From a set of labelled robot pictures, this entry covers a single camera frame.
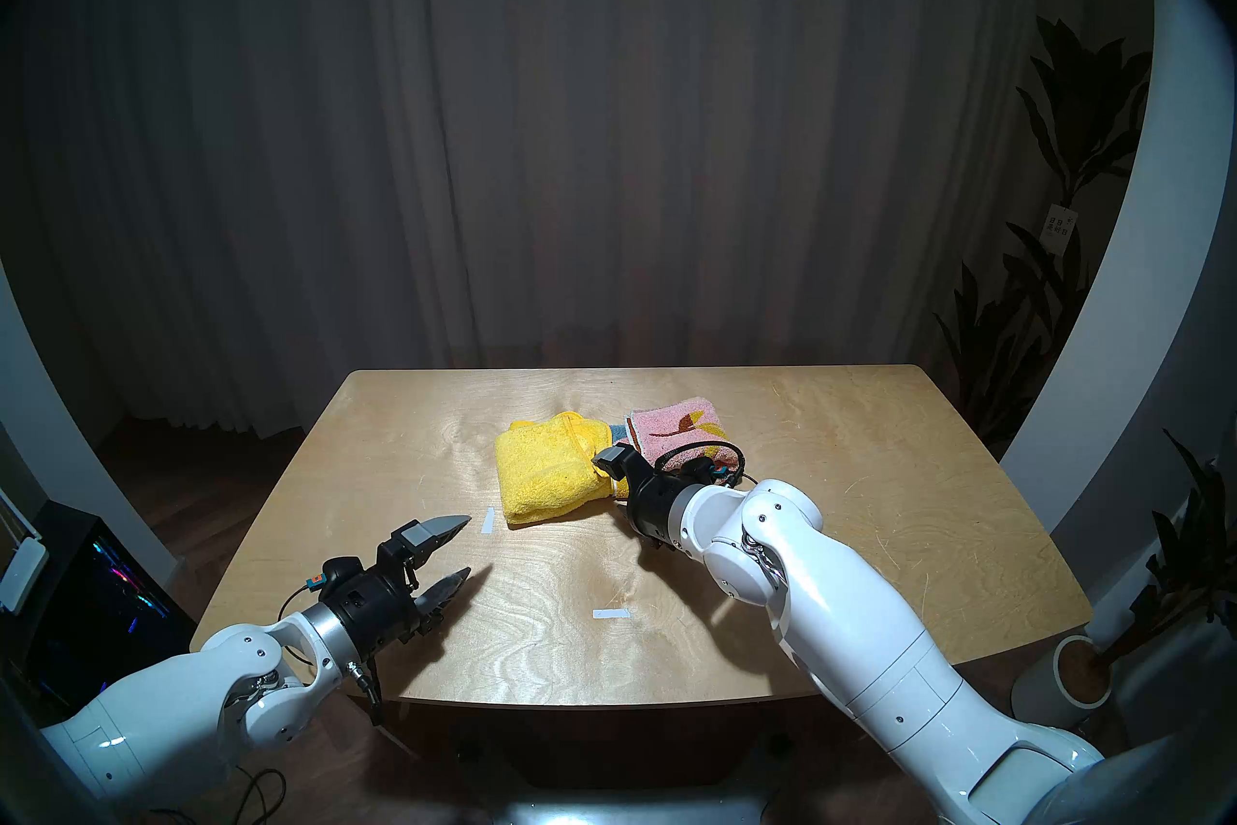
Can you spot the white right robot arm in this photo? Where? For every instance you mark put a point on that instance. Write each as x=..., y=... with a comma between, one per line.
x=870, y=639

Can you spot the white plant tag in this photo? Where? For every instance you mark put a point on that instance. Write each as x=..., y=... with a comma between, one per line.
x=1059, y=230

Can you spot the small dark leafy plant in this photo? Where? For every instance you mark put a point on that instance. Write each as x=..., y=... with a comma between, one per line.
x=1193, y=562

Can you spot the grey pleated curtain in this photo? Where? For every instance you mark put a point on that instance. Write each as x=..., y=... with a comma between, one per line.
x=580, y=108

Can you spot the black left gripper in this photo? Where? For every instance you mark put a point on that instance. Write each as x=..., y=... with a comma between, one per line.
x=372, y=606

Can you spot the pink blue sunflower towel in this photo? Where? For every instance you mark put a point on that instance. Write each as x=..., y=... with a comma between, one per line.
x=676, y=422

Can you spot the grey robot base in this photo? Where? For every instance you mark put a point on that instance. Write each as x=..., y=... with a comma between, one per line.
x=628, y=809

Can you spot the white wall device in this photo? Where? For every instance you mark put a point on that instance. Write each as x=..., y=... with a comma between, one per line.
x=21, y=574

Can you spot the white curved arch panel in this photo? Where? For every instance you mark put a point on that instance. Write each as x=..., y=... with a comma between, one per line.
x=58, y=446
x=1131, y=330

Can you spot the tall dark leafy plant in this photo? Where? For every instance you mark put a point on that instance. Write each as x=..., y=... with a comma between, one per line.
x=1073, y=108

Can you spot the white round plant pot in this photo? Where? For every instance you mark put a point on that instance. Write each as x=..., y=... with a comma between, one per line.
x=1058, y=688

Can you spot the black computer tower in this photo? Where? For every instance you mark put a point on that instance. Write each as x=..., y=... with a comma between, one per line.
x=97, y=610

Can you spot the yellow terry towel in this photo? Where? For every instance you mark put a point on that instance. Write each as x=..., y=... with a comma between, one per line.
x=546, y=470

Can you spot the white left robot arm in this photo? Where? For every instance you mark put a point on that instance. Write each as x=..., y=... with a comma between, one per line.
x=184, y=717

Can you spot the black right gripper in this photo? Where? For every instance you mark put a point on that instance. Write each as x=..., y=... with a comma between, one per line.
x=652, y=504

